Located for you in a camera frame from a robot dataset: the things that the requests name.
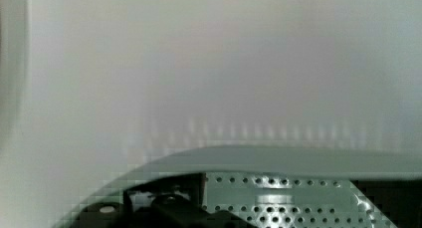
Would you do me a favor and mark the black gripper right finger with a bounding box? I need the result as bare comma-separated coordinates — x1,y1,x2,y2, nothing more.
352,179,422,228

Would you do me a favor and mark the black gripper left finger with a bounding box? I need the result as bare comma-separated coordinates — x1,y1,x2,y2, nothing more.
71,174,253,228

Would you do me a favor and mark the green perforated strainer bowl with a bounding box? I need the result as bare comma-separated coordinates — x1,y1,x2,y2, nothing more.
53,145,421,228

